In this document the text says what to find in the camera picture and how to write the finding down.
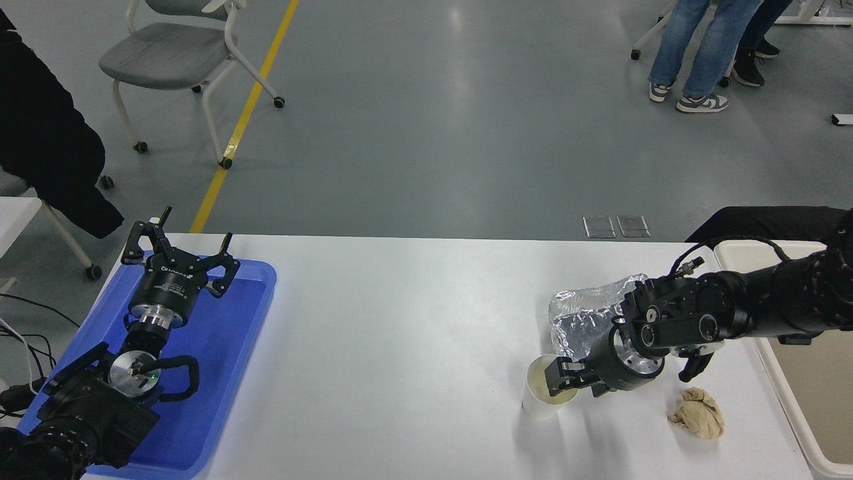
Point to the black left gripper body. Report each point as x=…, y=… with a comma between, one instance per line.
x=166, y=286

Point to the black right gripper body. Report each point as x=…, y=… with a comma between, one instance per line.
x=603, y=366

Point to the white paper cup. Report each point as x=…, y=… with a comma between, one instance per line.
x=538, y=406

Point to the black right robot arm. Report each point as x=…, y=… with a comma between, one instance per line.
x=753, y=300

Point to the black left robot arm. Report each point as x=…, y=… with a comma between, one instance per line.
x=80, y=413

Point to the crumpled foil tray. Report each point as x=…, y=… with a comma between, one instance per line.
x=583, y=313

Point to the blue plastic tray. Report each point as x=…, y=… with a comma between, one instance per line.
x=226, y=333

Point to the white-legged chair with castors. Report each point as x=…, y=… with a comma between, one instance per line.
x=66, y=240

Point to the crumpled tan paper ball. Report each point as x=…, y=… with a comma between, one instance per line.
x=700, y=413

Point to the white side table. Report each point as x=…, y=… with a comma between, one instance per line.
x=13, y=220

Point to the metal floor outlet plate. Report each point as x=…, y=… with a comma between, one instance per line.
x=598, y=226
x=633, y=226

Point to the grey chair on castors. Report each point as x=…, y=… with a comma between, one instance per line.
x=166, y=53

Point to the large pale bin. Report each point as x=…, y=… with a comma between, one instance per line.
x=820, y=400

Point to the standing person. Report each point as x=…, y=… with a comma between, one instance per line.
x=750, y=60
x=706, y=40

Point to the white chair leg with castor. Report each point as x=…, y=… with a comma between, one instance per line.
x=653, y=30

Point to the white bar on floor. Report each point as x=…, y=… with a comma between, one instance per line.
x=843, y=119

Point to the white table frame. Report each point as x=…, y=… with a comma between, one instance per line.
x=820, y=20

